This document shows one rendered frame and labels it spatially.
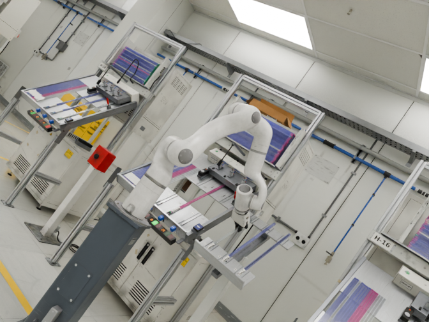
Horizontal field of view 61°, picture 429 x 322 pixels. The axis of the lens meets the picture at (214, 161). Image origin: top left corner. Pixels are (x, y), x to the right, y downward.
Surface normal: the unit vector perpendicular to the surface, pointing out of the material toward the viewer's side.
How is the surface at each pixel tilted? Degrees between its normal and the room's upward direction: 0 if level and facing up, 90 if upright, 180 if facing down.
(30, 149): 90
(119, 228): 90
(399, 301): 45
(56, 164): 90
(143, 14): 90
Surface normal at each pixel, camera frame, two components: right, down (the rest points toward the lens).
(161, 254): -0.39, -0.34
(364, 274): 0.14, -0.82
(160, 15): 0.71, 0.48
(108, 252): -0.12, -0.16
